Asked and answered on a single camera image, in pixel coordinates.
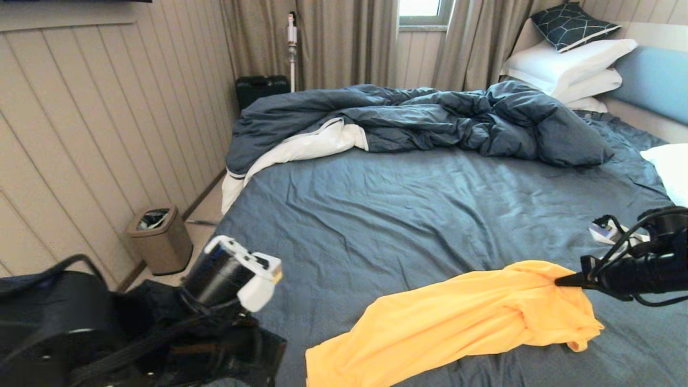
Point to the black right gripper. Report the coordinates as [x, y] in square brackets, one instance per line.
[639, 274]

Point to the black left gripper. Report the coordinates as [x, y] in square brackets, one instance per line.
[236, 355]

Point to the yellow t-shirt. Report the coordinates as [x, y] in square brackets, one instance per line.
[457, 317]

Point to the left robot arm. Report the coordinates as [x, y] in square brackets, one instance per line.
[54, 322]

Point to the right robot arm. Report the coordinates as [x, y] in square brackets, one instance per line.
[672, 226]

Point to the brown metal trash bin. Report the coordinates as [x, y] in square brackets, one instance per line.
[161, 247]

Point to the thin metal rod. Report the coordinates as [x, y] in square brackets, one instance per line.
[201, 221]

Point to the dark blue bed sheet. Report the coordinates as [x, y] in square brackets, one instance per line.
[430, 204]

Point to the small white pillow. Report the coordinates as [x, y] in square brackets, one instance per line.
[587, 105]

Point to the flat white pillow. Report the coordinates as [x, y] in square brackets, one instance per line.
[591, 86]

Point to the light blue headboard pad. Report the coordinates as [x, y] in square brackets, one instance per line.
[656, 83]

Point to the white duvet lining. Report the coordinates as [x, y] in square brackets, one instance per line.
[301, 148]

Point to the crumpled dark blue duvet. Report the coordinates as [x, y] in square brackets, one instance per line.
[430, 115]

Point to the large white pillow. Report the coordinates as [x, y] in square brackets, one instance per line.
[564, 62]

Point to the dark geometric pattern cushion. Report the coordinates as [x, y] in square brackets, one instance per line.
[572, 27]

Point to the narrow beige curtain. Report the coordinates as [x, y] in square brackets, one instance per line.
[473, 43]

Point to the dark green hard case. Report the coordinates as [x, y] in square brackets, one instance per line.
[260, 89]

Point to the white stick vacuum cleaner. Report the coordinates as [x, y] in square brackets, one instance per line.
[292, 46]

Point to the wide beige curtain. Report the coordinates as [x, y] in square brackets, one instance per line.
[344, 43]

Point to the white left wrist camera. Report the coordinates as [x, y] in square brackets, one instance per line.
[258, 293]

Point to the beige headboard frame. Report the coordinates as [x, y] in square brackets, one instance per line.
[656, 35]

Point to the window with grey frame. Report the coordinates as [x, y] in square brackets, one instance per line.
[419, 8]

